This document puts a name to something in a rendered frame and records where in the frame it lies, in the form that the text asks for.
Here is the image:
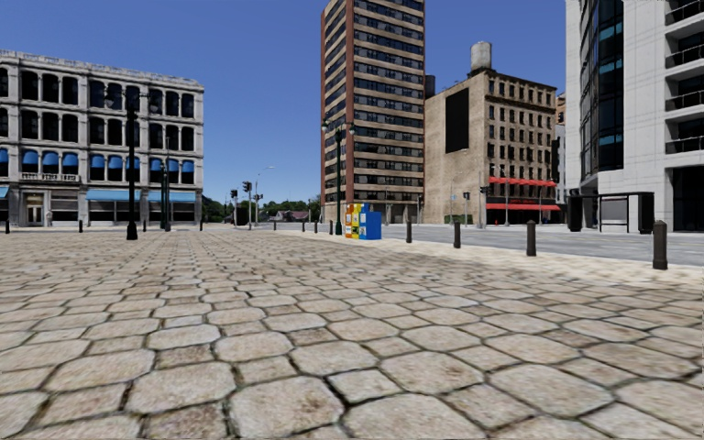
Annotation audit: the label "trees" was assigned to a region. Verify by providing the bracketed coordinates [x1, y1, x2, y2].
[202, 194, 323, 224]

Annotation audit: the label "grey street lamp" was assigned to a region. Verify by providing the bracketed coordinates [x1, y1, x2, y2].
[253, 165, 276, 227]

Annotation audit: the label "yellow newspaper box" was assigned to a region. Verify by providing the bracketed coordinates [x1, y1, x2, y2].
[345, 203, 362, 240]

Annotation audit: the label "white concrete glass building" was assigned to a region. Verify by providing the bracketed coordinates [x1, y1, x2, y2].
[565, 0, 704, 233]

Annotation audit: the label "dark street lamp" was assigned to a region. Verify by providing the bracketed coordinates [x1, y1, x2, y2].
[159, 137, 172, 233]
[104, 87, 160, 241]
[321, 119, 357, 237]

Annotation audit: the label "pale stone building blue awnings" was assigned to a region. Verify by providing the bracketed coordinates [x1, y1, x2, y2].
[0, 49, 205, 228]

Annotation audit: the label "blue newspaper box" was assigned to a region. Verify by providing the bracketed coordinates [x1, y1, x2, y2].
[359, 203, 383, 241]

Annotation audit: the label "tan brick building red awnings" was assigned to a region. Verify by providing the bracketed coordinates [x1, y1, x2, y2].
[423, 40, 562, 226]

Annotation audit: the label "black bus shelter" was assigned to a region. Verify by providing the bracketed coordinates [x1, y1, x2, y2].
[567, 191, 656, 235]

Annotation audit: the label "brown brick tower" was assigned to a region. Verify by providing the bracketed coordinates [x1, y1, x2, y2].
[320, 0, 426, 226]

